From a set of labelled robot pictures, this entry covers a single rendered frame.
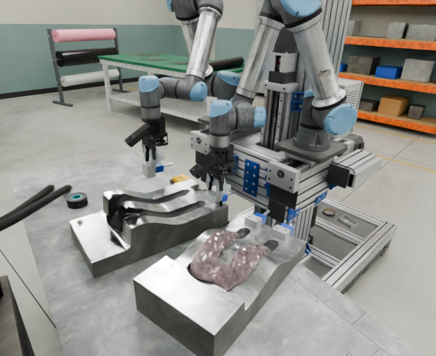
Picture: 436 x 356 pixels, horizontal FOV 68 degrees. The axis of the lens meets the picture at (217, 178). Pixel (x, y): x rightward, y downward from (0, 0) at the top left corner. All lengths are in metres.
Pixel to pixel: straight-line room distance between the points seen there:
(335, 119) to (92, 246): 0.89
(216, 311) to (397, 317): 1.60
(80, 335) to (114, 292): 0.15
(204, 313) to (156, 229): 0.37
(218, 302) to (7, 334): 0.54
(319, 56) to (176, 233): 0.73
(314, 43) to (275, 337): 0.85
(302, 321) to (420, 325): 1.39
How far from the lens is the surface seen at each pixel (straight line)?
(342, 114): 1.19
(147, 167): 1.35
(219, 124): 1.09
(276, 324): 0.93
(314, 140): 1.35
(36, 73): 7.69
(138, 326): 0.92
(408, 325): 2.24
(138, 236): 1.04
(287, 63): 1.51
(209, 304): 0.81
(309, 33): 1.11
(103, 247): 1.08
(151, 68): 4.85
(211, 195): 1.20
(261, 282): 0.90
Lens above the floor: 1.51
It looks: 26 degrees down
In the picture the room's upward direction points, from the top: 2 degrees clockwise
